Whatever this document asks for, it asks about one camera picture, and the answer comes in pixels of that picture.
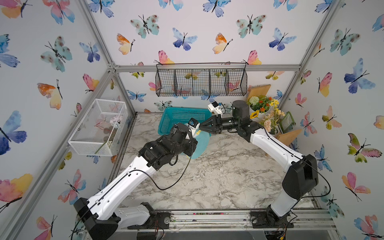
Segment wooden zigzag shelf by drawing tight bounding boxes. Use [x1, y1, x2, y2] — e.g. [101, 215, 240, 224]
[246, 85, 301, 150]

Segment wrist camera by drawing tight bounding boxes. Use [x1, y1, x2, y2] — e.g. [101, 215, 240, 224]
[208, 101, 225, 116]
[188, 118, 200, 137]

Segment teal plastic basket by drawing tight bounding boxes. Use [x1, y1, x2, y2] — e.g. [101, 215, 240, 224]
[158, 107, 212, 135]

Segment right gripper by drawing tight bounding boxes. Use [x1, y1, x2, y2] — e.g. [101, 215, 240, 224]
[199, 116, 242, 135]

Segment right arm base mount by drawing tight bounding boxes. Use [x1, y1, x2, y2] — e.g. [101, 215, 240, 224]
[250, 206, 294, 229]

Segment green framed small board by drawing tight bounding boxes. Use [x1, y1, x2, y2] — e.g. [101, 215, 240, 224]
[279, 112, 296, 134]

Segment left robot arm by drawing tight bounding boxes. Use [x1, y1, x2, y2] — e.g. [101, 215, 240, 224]
[74, 119, 200, 240]

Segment black wire wall basket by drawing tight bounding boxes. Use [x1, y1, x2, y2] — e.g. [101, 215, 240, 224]
[155, 64, 248, 97]

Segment aluminium front rail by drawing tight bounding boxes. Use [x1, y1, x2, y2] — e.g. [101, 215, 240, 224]
[83, 209, 337, 232]

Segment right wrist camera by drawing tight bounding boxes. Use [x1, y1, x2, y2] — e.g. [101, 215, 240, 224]
[208, 101, 225, 116]

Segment white pot orange flowers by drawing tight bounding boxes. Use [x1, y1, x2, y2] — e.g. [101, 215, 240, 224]
[247, 95, 274, 115]

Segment white mesh wall box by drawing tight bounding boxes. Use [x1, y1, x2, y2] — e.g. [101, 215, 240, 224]
[68, 99, 128, 157]

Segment white pot yellow pink flowers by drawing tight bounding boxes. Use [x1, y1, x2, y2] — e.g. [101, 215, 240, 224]
[251, 99, 286, 135]

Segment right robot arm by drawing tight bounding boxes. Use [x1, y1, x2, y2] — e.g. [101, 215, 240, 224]
[200, 100, 319, 219]

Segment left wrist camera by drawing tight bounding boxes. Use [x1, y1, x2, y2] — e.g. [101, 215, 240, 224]
[188, 118, 200, 137]

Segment teal mesh laundry bag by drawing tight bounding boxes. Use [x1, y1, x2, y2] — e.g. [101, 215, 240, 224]
[192, 130, 211, 159]

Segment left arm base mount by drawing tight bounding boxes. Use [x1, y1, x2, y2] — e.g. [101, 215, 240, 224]
[127, 202, 171, 230]

